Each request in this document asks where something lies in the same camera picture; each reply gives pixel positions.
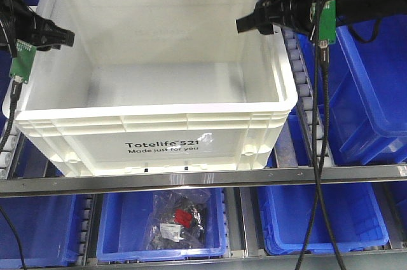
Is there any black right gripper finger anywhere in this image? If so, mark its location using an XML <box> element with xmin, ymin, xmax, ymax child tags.
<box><xmin>258</xmin><ymin>24</ymin><xmax>275</xmax><ymax>36</ymax></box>
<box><xmin>235</xmin><ymin>13</ymin><xmax>261</xmax><ymax>34</ymax></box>

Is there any green circuit board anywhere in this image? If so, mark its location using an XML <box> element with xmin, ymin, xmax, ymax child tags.
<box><xmin>10</xmin><ymin>39</ymin><xmax>37</xmax><ymax>84</ymax></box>
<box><xmin>317</xmin><ymin>0</ymin><xmax>336</xmax><ymax>48</ymax></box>

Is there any metal shelf front rail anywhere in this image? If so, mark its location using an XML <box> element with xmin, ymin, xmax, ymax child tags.
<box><xmin>1</xmin><ymin>164</ymin><xmax>406</xmax><ymax>198</ymax></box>

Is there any black cable pair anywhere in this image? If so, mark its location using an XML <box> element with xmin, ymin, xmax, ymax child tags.
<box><xmin>294</xmin><ymin>0</ymin><xmax>347</xmax><ymax>270</ymax></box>

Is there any blue bin lower middle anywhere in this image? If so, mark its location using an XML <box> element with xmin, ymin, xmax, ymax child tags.
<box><xmin>96</xmin><ymin>188</ymin><xmax>227</xmax><ymax>262</ymax></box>

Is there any roller track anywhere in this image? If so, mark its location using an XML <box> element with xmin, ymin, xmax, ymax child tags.
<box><xmin>1</xmin><ymin>125</ymin><xmax>21</xmax><ymax>179</ymax></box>
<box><xmin>282</xmin><ymin>29</ymin><xmax>335</xmax><ymax>168</ymax></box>
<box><xmin>76</xmin><ymin>194</ymin><xmax>102</xmax><ymax>266</ymax></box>
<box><xmin>224</xmin><ymin>187</ymin><xmax>264</xmax><ymax>259</ymax></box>

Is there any lower right roller track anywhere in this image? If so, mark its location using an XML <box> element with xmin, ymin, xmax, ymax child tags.
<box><xmin>224</xmin><ymin>187</ymin><xmax>264</xmax><ymax>259</ymax></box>

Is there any blue bin lower left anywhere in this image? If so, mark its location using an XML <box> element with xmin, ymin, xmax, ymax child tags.
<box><xmin>1</xmin><ymin>195</ymin><xmax>86</xmax><ymax>267</ymax></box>

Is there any white Totelife plastic crate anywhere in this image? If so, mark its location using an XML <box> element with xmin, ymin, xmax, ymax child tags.
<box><xmin>13</xmin><ymin>0</ymin><xmax>298</xmax><ymax>177</ymax></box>

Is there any clear bag of parts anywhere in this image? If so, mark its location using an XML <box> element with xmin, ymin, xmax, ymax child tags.
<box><xmin>144</xmin><ymin>189</ymin><xmax>211</xmax><ymax>250</ymax></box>

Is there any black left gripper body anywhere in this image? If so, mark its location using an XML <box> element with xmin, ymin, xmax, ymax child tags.
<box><xmin>1</xmin><ymin>0</ymin><xmax>48</xmax><ymax>51</ymax></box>

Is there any left green circuit board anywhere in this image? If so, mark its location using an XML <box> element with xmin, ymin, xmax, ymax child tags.
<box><xmin>10</xmin><ymin>39</ymin><xmax>37</xmax><ymax>84</ymax></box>

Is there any blue bin upper right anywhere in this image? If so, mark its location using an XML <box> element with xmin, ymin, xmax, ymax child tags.
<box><xmin>328</xmin><ymin>15</ymin><xmax>406</xmax><ymax>165</ymax></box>

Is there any lower left roller track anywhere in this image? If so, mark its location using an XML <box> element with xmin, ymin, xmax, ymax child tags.
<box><xmin>76</xmin><ymin>194</ymin><xmax>102</xmax><ymax>266</ymax></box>

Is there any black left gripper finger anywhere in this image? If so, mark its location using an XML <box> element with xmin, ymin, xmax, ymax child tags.
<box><xmin>36</xmin><ymin>44</ymin><xmax>61</xmax><ymax>51</ymax></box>
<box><xmin>41</xmin><ymin>20</ymin><xmax>75</xmax><ymax>48</ymax></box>

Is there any blue bin lower right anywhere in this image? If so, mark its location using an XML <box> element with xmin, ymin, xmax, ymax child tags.
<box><xmin>256</xmin><ymin>182</ymin><xmax>390</xmax><ymax>256</ymax></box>

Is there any left black cable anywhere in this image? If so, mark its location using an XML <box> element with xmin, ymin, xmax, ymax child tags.
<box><xmin>0</xmin><ymin>76</ymin><xmax>27</xmax><ymax>270</ymax></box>

